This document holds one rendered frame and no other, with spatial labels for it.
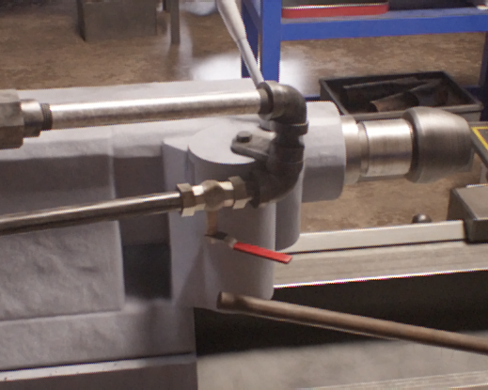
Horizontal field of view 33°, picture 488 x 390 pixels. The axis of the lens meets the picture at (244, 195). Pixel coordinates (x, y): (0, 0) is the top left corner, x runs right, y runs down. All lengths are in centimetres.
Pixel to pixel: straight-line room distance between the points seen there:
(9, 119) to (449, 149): 50
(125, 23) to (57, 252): 384
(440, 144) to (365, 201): 211
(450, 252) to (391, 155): 36
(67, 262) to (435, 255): 59
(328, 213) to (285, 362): 178
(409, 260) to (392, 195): 187
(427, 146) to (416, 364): 40
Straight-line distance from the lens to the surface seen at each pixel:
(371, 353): 122
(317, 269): 118
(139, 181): 84
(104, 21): 463
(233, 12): 83
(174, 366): 87
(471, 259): 124
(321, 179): 89
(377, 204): 302
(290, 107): 73
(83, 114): 65
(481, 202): 131
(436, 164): 93
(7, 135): 63
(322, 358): 120
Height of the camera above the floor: 151
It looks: 30 degrees down
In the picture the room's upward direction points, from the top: straight up
